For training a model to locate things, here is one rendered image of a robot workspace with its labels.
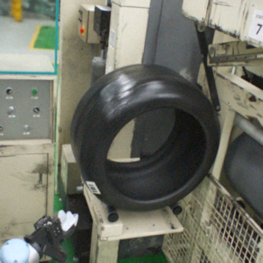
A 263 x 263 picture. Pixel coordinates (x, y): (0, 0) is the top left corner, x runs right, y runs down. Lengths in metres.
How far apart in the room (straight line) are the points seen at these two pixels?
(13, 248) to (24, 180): 1.08
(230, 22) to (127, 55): 0.50
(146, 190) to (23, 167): 0.72
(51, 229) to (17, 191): 0.94
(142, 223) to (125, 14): 0.88
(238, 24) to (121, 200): 0.75
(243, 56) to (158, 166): 0.64
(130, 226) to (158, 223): 0.13
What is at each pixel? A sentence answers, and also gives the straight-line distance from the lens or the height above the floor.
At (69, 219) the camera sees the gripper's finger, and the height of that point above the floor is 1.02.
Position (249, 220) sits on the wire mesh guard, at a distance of 1.53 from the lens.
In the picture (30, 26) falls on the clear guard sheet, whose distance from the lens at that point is 1.86.
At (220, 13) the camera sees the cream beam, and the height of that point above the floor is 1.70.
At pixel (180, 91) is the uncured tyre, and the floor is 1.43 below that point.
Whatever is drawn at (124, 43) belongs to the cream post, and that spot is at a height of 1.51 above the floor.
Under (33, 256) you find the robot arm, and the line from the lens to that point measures 1.23.
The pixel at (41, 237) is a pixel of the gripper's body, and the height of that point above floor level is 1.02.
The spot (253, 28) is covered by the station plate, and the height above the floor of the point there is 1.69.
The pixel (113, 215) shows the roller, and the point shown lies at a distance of 1.53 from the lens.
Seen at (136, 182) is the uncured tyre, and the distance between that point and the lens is 1.74.
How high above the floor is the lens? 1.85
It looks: 25 degrees down
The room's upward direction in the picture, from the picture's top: 7 degrees clockwise
